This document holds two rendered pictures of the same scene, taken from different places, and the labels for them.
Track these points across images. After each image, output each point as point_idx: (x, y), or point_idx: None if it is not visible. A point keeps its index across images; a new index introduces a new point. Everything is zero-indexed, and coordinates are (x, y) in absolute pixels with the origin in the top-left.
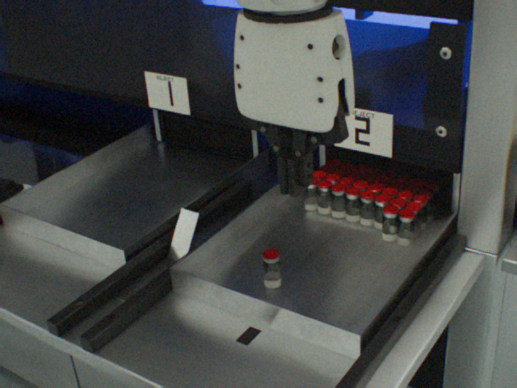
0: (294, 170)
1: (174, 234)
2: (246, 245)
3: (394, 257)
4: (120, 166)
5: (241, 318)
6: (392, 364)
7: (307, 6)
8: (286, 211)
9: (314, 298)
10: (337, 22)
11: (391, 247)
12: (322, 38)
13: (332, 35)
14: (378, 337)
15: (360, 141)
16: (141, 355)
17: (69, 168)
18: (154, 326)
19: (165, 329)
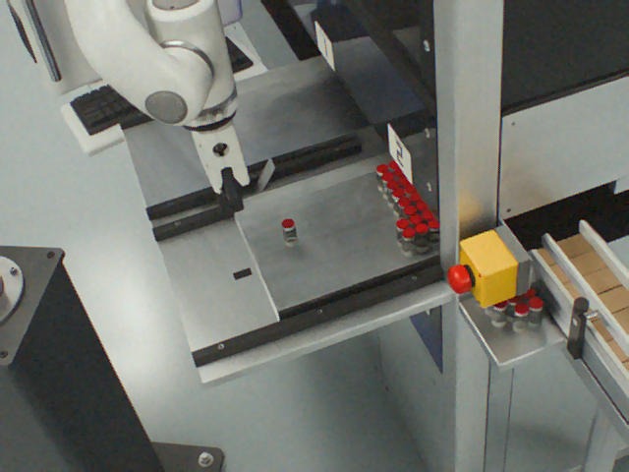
0: (220, 201)
1: (261, 174)
2: (309, 202)
3: (387, 261)
4: (301, 84)
5: (250, 260)
6: (295, 338)
7: (192, 125)
8: (364, 182)
9: (303, 267)
10: (219, 135)
11: (394, 252)
12: (204, 145)
13: (212, 143)
14: (295, 317)
15: (399, 160)
16: (178, 256)
17: (254, 77)
18: (201, 239)
19: (204, 244)
